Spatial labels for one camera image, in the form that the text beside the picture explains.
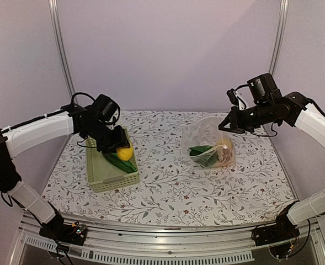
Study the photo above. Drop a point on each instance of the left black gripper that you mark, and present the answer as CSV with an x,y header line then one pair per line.
x,y
121,141

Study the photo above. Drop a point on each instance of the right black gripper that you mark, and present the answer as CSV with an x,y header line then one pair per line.
x,y
236,126

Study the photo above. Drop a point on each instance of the yellow lemon toy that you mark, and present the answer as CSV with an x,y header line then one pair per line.
x,y
125,153

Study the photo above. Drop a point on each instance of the green yellow mango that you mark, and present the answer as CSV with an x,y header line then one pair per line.
x,y
224,145

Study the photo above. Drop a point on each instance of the green plastic basket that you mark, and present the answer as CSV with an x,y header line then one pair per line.
x,y
103,172

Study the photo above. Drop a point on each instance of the clear zip top bag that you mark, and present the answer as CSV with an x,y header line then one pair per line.
x,y
203,132

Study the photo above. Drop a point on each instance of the bok choy toy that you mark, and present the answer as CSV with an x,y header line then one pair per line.
x,y
205,156

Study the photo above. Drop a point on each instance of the brown kiwi toy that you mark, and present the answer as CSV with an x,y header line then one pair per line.
x,y
225,156

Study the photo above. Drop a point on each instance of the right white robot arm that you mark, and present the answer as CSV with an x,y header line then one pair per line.
x,y
298,112

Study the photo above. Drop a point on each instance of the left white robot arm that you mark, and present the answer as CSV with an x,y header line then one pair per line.
x,y
34,140

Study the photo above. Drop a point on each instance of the green cucumber toy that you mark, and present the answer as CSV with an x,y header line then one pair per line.
x,y
121,163

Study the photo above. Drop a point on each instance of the floral table mat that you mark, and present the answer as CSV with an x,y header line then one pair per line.
x,y
173,190

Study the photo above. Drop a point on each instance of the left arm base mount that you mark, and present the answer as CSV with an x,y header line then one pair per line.
x,y
57,230

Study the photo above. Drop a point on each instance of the left aluminium frame post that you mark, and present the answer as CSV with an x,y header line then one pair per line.
x,y
55,19

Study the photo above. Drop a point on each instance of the aluminium frame post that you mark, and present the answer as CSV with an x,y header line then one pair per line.
x,y
55,19
279,36

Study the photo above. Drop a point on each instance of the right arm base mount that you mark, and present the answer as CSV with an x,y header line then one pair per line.
x,y
282,230

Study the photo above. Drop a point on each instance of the right aluminium frame post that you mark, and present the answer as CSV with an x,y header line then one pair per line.
x,y
279,36

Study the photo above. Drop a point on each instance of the aluminium front rail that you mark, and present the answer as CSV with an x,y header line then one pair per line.
x,y
111,242

